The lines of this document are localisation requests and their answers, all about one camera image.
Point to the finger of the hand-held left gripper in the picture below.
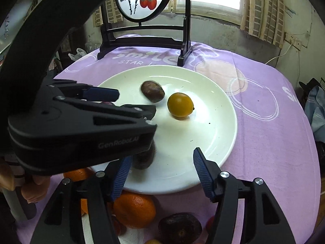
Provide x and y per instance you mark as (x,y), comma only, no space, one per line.
(137,110)
(104,93)

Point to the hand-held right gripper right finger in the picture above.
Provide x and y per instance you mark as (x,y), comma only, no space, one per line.
(203,172)

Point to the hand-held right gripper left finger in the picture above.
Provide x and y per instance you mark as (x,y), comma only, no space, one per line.
(121,178)

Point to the dark purple cherry tomato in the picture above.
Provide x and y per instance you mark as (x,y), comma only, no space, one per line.
(180,227)
(106,103)

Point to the brown chestnut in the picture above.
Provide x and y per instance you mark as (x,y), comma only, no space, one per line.
(144,158)
(152,91)

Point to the orange cherry tomato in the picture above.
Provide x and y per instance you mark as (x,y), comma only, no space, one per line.
(84,205)
(77,174)

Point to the large orange mandarin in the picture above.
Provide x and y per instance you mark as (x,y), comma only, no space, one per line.
(134,209)

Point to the white round plate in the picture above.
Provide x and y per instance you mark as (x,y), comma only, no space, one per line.
(198,137)

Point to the yellow cherry tomato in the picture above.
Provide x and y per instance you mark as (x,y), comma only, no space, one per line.
(153,242)
(180,105)

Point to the red cherry tomato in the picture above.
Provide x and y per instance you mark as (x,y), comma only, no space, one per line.
(210,225)
(118,227)

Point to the person's left hand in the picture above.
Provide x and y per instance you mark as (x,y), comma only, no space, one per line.
(35,188)

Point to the white plastic bag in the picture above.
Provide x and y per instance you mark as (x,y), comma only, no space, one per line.
(78,54)

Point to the purple printed tablecloth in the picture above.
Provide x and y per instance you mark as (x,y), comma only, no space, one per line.
(266,137)

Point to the beige checked curtain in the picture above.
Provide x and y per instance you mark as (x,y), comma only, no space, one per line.
(109,12)
(261,10)

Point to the round painted table screen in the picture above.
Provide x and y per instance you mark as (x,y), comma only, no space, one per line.
(152,10)

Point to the blue garment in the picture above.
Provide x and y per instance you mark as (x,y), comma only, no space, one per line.
(313,109)

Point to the black garment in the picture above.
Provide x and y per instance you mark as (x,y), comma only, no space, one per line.
(308,83)

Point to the white wall outlet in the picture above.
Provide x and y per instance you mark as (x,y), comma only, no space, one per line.
(294,42)

